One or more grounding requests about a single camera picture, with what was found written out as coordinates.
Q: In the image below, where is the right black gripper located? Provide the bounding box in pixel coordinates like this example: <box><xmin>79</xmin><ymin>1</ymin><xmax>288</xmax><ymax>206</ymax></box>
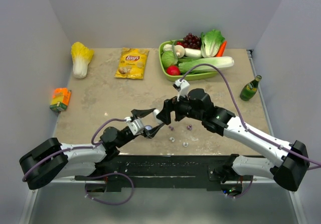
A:
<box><xmin>157</xmin><ymin>90</ymin><xmax>204</xmax><ymax>125</ymax></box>

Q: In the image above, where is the white earbud charging case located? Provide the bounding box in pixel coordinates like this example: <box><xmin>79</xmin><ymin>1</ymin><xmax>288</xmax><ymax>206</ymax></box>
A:
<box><xmin>153</xmin><ymin>109</ymin><xmax>163</xmax><ymax>125</ymax></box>

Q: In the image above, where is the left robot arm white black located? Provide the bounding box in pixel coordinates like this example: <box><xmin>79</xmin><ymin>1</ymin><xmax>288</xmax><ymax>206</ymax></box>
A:
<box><xmin>19</xmin><ymin>108</ymin><xmax>164</xmax><ymax>190</ymax></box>

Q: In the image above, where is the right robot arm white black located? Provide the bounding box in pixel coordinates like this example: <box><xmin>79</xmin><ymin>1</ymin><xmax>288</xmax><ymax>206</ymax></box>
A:
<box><xmin>153</xmin><ymin>88</ymin><xmax>309</xmax><ymax>191</ymax></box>

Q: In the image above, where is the green plastic basket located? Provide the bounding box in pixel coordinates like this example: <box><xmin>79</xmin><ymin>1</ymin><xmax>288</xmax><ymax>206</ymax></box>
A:
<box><xmin>158</xmin><ymin>41</ymin><xmax>218</xmax><ymax>82</ymax></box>

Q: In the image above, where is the round green cabbage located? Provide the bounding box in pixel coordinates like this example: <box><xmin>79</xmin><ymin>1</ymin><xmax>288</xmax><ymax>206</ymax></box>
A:
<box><xmin>161</xmin><ymin>51</ymin><xmax>178</xmax><ymax>68</ymax></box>

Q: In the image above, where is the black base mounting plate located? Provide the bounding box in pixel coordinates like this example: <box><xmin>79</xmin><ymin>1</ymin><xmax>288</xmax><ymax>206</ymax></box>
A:
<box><xmin>71</xmin><ymin>155</ymin><xmax>251</xmax><ymax>194</ymax></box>

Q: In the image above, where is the white radish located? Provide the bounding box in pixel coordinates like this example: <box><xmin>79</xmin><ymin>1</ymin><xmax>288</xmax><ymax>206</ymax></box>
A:
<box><xmin>185</xmin><ymin>48</ymin><xmax>203</xmax><ymax>58</ymax></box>

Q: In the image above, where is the white mushroom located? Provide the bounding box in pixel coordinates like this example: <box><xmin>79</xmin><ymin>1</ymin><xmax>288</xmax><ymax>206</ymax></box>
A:
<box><xmin>163</xmin><ymin>44</ymin><xmax>185</xmax><ymax>58</ymax></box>

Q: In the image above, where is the yellow Lays chips bag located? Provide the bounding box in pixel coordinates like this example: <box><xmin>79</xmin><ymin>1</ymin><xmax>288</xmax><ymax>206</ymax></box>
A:
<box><xmin>114</xmin><ymin>48</ymin><xmax>149</xmax><ymax>80</ymax></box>

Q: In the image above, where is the long green white cabbage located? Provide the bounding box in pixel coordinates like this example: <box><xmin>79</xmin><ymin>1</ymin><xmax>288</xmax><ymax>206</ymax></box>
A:
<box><xmin>178</xmin><ymin>56</ymin><xmax>234</xmax><ymax>74</ymax></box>

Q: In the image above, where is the dark red grape bunch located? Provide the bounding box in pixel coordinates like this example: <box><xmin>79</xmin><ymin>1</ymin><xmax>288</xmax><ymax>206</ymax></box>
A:
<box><xmin>181</xmin><ymin>33</ymin><xmax>202</xmax><ymax>50</ymax></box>

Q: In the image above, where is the green Perrier bottle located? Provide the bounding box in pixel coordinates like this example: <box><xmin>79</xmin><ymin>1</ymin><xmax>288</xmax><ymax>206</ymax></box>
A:
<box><xmin>240</xmin><ymin>75</ymin><xmax>262</xmax><ymax>101</ymax></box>

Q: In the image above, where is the orange carrot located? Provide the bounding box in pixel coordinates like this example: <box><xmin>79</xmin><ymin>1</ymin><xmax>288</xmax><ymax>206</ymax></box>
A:
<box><xmin>216</xmin><ymin>41</ymin><xmax>227</xmax><ymax>57</ymax></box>

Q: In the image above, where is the green lettuce head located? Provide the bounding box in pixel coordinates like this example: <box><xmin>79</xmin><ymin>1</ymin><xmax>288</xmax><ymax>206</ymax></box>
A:
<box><xmin>201</xmin><ymin>29</ymin><xmax>225</xmax><ymax>58</ymax></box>

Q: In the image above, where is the orange juice carton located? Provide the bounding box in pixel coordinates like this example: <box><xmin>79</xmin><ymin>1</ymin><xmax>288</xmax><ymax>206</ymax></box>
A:
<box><xmin>50</xmin><ymin>88</ymin><xmax>72</xmax><ymax>113</ymax></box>

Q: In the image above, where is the yellow napa cabbage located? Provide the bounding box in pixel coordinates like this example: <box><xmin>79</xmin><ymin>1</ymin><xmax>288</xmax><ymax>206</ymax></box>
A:
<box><xmin>71</xmin><ymin>42</ymin><xmax>94</xmax><ymax>79</ymax></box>

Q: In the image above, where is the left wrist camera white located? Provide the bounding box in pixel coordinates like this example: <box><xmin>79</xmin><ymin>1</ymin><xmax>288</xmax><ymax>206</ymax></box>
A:
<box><xmin>124</xmin><ymin>117</ymin><xmax>145</xmax><ymax>135</ymax></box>

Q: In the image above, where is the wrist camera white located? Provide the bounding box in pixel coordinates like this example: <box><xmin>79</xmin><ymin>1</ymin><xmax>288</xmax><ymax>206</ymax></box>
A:
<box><xmin>173</xmin><ymin>79</ymin><xmax>190</xmax><ymax>101</ymax></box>
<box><xmin>124</xmin><ymin>117</ymin><xmax>145</xmax><ymax>135</ymax></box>

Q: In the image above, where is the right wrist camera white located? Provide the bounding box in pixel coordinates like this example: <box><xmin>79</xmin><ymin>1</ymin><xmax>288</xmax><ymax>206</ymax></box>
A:
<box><xmin>173</xmin><ymin>79</ymin><xmax>190</xmax><ymax>101</ymax></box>

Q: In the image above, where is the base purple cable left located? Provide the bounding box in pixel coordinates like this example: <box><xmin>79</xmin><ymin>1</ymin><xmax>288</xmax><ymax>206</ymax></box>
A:
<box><xmin>84</xmin><ymin>171</ymin><xmax>134</xmax><ymax>205</ymax></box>

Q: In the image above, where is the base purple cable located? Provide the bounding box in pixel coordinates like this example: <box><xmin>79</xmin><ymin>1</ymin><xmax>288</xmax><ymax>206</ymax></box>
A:
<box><xmin>84</xmin><ymin>171</ymin><xmax>134</xmax><ymax>205</ymax></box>
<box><xmin>224</xmin><ymin>178</ymin><xmax>254</xmax><ymax>199</ymax></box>

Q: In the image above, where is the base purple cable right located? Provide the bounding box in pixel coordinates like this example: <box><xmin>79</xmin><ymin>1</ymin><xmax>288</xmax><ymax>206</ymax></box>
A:
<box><xmin>224</xmin><ymin>178</ymin><xmax>254</xmax><ymax>199</ymax></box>

